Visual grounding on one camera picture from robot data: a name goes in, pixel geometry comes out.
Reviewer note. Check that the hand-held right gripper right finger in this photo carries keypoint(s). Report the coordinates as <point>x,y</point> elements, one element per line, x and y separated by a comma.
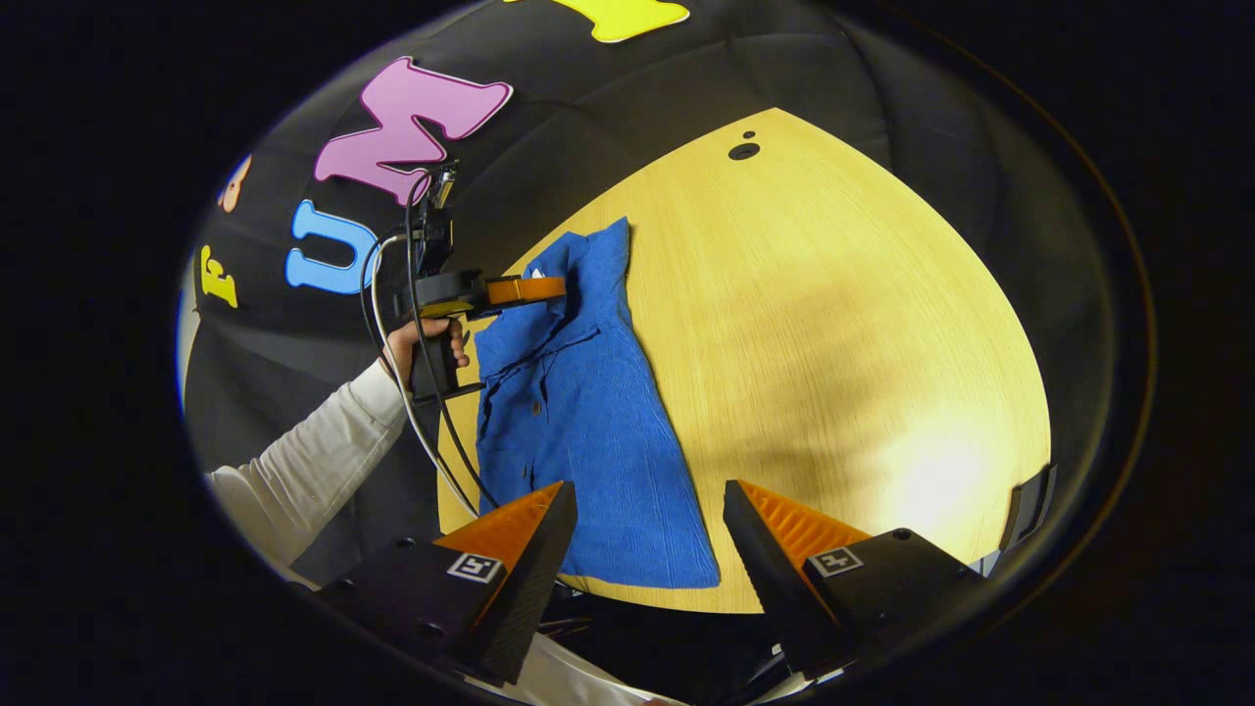
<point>770,579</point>

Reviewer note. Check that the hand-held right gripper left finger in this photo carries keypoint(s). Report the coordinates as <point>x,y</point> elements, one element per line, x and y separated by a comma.
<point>529,588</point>

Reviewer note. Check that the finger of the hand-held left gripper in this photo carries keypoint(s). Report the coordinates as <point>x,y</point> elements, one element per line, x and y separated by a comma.
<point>525,290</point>

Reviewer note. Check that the blue shirt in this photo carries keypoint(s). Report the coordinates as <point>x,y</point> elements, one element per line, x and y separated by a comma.
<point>578,412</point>

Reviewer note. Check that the person's white top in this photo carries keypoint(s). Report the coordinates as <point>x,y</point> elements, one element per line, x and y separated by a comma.
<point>578,681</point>

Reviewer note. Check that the black backdrop cloth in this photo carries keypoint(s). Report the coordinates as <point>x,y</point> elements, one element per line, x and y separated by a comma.
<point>549,147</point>

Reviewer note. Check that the black table edge bracket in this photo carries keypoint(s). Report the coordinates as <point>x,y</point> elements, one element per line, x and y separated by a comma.
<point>1029,505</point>

